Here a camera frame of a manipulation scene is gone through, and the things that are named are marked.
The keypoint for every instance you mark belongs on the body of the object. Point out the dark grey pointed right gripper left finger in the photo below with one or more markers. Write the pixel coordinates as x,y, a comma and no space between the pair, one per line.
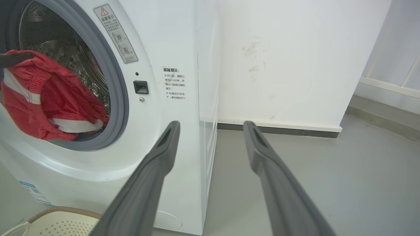
14,58

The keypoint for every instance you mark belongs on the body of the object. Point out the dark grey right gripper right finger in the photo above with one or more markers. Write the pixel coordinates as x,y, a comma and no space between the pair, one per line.
282,196

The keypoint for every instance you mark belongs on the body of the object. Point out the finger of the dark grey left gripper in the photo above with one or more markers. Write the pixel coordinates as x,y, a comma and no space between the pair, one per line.
144,190

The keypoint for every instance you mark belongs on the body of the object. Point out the red and white garment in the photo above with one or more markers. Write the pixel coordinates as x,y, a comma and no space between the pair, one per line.
49,98

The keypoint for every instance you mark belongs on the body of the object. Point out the white front-load washing machine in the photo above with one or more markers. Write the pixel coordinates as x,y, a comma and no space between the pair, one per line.
157,98

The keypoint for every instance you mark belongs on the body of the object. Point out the beige perforated laundry basket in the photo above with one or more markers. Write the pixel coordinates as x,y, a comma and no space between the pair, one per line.
55,223

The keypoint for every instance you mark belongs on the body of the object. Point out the warning label sticker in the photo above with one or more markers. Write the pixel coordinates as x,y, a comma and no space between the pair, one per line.
115,33

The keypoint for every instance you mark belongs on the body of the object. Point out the blue energy label sticker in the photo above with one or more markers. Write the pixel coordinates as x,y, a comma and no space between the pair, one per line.
34,191

